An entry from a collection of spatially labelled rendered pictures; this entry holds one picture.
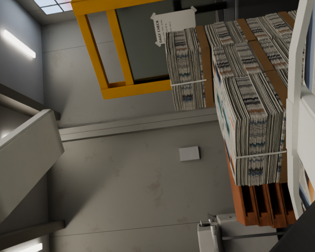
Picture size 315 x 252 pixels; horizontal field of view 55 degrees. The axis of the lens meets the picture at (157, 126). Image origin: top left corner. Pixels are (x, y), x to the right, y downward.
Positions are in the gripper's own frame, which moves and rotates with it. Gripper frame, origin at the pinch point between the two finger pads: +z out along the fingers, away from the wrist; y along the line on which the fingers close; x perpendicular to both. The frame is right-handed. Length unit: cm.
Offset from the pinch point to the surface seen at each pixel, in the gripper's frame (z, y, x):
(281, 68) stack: 117, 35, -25
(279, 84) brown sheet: 104, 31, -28
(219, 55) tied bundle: 132, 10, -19
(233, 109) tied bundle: 92, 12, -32
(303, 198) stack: 86, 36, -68
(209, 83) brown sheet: 148, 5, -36
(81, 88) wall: 722, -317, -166
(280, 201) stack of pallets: 250, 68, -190
